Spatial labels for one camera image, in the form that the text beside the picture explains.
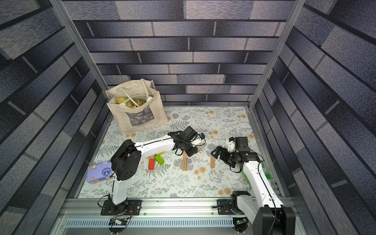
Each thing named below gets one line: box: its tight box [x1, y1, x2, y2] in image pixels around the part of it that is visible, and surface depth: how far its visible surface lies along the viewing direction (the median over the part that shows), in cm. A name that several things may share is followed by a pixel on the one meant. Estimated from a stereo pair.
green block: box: [154, 154, 165, 165], surface depth 90 cm
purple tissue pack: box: [86, 160, 113, 184], surface depth 81 cm
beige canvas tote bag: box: [104, 78, 168, 136], surface depth 96 cm
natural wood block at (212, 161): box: [210, 155, 215, 168], surface depth 91 cm
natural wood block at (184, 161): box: [182, 150, 188, 172], surface depth 89 cm
